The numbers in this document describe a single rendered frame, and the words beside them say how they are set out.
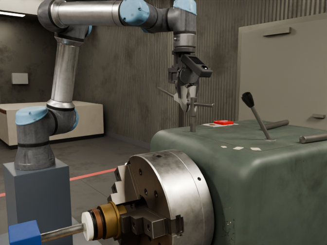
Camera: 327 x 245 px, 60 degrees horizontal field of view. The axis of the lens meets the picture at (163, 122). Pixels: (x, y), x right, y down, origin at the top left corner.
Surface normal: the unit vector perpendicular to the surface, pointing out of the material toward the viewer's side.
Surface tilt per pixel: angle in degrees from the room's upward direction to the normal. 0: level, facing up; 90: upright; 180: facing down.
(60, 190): 90
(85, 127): 90
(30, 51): 90
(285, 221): 90
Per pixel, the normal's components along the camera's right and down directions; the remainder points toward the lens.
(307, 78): -0.77, 0.10
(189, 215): 0.50, -0.14
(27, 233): 0.00, -0.99
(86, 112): 0.64, 0.11
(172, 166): 0.24, -0.82
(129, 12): -0.43, 0.14
